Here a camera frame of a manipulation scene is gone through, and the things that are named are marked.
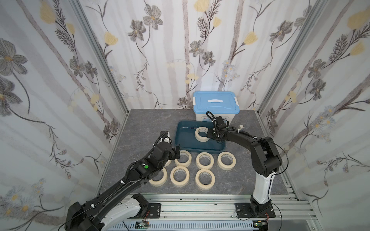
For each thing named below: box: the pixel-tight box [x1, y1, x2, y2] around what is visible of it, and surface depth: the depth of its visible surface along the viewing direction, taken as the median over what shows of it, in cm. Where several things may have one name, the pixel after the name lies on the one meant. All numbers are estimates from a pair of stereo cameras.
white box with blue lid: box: [192, 90, 240, 124], surface depth 106 cm
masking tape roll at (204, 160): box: [195, 151, 215, 170], surface depth 94 cm
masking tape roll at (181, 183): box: [170, 166, 190, 187], surface depth 84 cm
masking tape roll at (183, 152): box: [174, 149, 192, 168], surface depth 92 cm
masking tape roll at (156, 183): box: [148, 167, 168, 187], surface depth 84 cm
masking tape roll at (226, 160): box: [216, 151, 237, 171], surface depth 92 cm
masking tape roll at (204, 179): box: [195, 168, 216, 191], surface depth 86 cm
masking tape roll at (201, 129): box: [194, 126, 211, 142], surface depth 104 cm
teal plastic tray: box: [174, 120, 226, 153], surface depth 106 cm
